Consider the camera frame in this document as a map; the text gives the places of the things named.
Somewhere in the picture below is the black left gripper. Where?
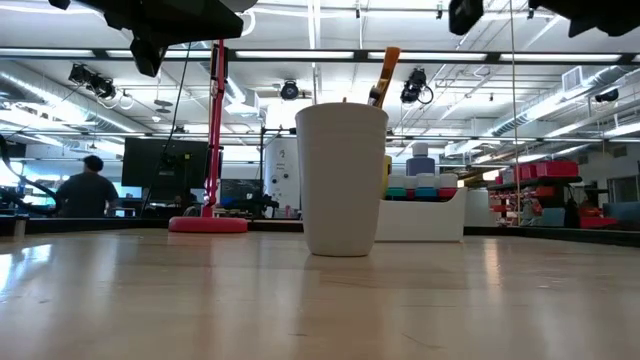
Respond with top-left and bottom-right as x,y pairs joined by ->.
74,0 -> 245,44

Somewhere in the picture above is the white plastic cup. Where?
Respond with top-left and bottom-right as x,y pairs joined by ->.
294,102 -> 390,258

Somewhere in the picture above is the large yellow paint bottle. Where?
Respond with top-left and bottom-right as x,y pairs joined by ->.
382,154 -> 394,201

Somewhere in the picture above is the large periwinkle blue paint bottle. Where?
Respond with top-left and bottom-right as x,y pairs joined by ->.
405,142 -> 436,177

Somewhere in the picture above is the small cyan paint bottle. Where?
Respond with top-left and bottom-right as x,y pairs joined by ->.
414,173 -> 439,201

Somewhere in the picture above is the large black monitor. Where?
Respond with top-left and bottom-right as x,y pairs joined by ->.
121,137 -> 225,190

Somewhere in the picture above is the white cylindrical tank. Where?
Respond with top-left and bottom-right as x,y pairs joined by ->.
263,137 -> 301,220

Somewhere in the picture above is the small dark monitor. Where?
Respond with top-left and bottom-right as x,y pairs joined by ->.
219,178 -> 265,201

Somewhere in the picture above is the red desk lamp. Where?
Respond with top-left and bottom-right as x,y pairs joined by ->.
168,0 -> 259,235

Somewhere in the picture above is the person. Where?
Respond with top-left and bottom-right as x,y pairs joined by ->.
54,154 -> 120,219

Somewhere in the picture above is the white plastic caddy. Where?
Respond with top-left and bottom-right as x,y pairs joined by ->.
374,187 -> 470,244

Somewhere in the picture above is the white cabinet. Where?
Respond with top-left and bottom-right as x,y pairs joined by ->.
468,188 -> 495,227

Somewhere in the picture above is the red bin shelf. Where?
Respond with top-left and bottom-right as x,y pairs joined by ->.
487,159 -> 621,231

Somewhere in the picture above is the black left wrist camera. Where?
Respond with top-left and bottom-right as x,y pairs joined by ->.
128,35 -> 170,79

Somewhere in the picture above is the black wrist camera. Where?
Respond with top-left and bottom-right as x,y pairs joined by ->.
128,35 -> 170,79
448,0 -> 485,36

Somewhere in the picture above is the round black ceiling camera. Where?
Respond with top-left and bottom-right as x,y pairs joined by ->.
279,79 -> 300,101

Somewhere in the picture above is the thin black hanging cable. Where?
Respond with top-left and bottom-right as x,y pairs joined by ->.
139,42 -> 194,220

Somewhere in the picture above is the black metal rack frame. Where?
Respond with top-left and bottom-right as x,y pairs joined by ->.
258,126 -> 301,221

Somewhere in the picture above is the black ceiling camera mount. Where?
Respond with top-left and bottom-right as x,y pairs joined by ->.
68,63 -> 117,100

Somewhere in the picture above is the overhead frame bar with lights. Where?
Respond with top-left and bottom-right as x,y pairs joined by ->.
0,46 -> 640,65

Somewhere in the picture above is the silver ceiling duct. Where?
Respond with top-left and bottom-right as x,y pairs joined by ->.
492,64 -> 640,139
0,69 -> 151,134

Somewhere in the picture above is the black overhead camera with cable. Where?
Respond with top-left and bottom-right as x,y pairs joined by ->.
401,67 -> 434,106

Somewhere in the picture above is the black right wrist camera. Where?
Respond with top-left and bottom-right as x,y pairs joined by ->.
448,0 -> 485,36

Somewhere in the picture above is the black cable loop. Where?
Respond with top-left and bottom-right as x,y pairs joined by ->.
0,133 -> 64,217

